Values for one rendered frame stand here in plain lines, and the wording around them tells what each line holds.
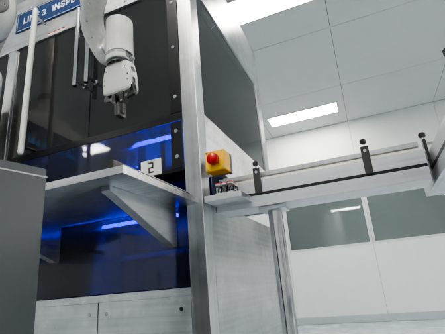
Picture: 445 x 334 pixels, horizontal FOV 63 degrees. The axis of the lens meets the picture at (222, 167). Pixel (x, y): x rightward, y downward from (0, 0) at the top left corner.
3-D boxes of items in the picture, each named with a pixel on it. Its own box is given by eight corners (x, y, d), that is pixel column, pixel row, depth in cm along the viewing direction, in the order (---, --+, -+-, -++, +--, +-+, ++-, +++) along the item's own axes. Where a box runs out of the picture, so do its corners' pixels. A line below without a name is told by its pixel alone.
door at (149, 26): (89, 138, 147) (95, 20, 166) (183, 112, 133) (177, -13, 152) (89, 138, 147) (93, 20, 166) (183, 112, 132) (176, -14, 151)
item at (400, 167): (214, 212, 126) (210, 169, 131) (230, 219, 140) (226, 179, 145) (434, 176, 103) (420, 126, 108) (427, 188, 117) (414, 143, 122)
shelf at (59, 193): (54, 233, 149) (55, 228, 150) (208, 207, 126) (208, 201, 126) (-74, 217, 107) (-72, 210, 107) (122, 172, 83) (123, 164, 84)
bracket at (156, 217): (169, 247, 118) (168, 209, 123) (177, 246, 117) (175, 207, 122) (98, 238, 88) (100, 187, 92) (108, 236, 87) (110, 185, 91)
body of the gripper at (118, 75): (140, 63, 113) (142, 96, 109) (114, 73, 116) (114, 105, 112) (126, 51, 106) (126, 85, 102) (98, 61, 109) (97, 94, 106)
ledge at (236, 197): (220, 209, 130) (220, 204, 131) (254, 203, 126) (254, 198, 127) (204, 202, 118) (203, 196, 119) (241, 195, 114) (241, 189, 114)
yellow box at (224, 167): (214, 177, 127) (212, 158, 129) (233, 173, 124) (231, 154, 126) (204, 171, 120) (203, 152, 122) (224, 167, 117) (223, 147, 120)
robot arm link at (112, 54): (140, 59, 114) (140, 67, 113) (116, 67, 117) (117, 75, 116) (124, 44, 106) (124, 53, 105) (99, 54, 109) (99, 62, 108)
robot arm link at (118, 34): (99, 59, 112) (113, 44, 106) (99, 24, 116) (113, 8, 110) (124, 69, 118) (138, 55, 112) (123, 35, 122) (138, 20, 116)
